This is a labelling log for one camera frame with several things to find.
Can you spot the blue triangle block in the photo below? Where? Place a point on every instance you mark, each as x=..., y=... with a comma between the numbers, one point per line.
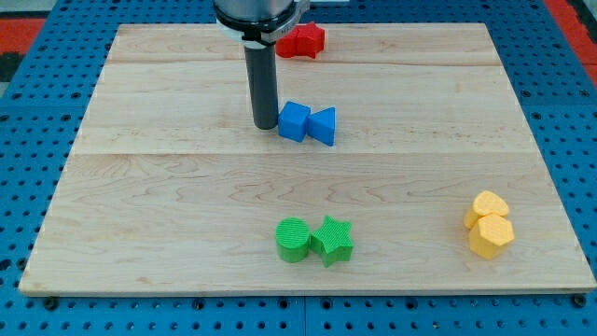
x=322, y=126

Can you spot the blue cube block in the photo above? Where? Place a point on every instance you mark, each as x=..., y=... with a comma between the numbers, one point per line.
x=292, y=121

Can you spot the green cylinder block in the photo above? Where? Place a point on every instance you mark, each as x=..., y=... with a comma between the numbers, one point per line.
x=292, y=236

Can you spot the green star block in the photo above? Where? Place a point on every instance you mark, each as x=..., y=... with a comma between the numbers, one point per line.
x=333, y=241

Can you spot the light wooden board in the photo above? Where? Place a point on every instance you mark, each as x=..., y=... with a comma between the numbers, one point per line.
x=170, y=189

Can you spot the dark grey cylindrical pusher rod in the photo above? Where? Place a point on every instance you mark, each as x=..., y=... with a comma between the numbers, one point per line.
x=261, y=73

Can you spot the red round block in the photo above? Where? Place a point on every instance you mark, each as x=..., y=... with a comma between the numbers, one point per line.
x=286, y=47

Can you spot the red star block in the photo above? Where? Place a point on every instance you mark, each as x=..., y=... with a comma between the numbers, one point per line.
x=310, y=40

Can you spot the yellow heart block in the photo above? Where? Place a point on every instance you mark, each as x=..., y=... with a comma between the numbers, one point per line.
x=484, y=204

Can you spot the yellow hexagon block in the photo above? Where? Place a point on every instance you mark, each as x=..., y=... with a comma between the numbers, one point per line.
x=491, y=236

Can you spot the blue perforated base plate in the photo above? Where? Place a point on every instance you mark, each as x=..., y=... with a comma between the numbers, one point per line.
x=46, y=100

